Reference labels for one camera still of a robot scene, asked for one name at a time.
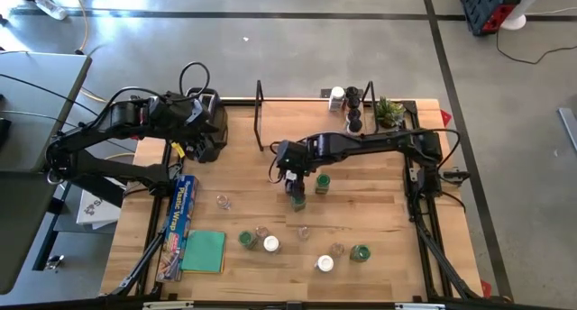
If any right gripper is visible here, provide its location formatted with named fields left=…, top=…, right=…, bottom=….
left=274, top=139, right=316, bottom=199

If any green-lid glass spice jar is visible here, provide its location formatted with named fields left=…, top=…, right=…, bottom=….
left=289, top=193, right=308, bottom=213
left=349, top=243, right=372, bottom=263
left=314, top=173, right=332, bottom=196

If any bagel seasoning jar white lid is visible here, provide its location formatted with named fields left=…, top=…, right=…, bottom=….
left=327, top=86, right=347, bottom=113
left=314, top=254, right=335, bottom=274
left=262, top=235, right=282, bottom=255

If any oregano jar green lid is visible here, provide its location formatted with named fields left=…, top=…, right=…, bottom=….
left=237, top=230, right=259, bottom=251

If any black kitchen appliance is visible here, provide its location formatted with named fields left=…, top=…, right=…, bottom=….
left=184, top=87, right=230, bottom=163

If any blue plastic wrap box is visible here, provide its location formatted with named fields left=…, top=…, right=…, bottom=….
left=155, top=173, right=200, bottom=283

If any teal folded cloth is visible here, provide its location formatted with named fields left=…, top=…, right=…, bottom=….
left=179, top=229, right=227, bottom=274

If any succulent plant in black pot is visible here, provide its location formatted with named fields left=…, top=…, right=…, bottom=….
left=375, top=96, right=407, bottom=130

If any white printed box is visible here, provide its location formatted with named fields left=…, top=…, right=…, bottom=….
left=75, top=187, right=124, bottom=231

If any grey desk top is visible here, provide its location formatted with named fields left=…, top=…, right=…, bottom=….
left=0, top=172, right=62, bottom=296
left=0, top=51, right=93, bottom=174

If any black clamp device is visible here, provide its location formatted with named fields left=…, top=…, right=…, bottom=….
left=443, top=166, right=472, bottom=186

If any white power strip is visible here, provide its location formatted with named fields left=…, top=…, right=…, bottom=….
left=33, top=0, right=69, bottom=22

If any dark desk leg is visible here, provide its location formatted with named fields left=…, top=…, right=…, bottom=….
left=32, top=178, right=69, bottom=271

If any small metal clamp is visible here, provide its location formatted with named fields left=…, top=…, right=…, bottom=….
left=43, top=254, right=65, bottom=271

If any white stand with round base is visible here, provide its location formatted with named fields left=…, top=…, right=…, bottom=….
left=499, top=0, right=549, bottom=32

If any grey metal bar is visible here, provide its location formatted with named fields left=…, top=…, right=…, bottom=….
left=557, top=106, right=577, bottom=154

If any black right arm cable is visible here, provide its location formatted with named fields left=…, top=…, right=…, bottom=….
left=268, top=141, right=289, bottom=185

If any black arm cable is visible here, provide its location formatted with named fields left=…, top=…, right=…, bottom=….
left=94, top=60, right=212, bottom=122
left=268, top=141, right=289, bottom=185

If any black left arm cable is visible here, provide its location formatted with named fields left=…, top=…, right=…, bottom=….
left=94, top=60, right=212, bottom=122

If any black table frame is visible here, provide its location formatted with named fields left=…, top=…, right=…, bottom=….
left=101, top=97, right=515, bottom=310

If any yellow extension cord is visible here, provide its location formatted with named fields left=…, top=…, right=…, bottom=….
left=70, top=0, right=136, bottom=160

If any silver bracket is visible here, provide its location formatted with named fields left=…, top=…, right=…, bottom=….
left=142, top=300, right=195, bottom=310
left=394, top=302, right=447, bottom=310

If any black floor cable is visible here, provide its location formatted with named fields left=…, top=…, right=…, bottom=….
left=494, top=28, right=577, bottom=66

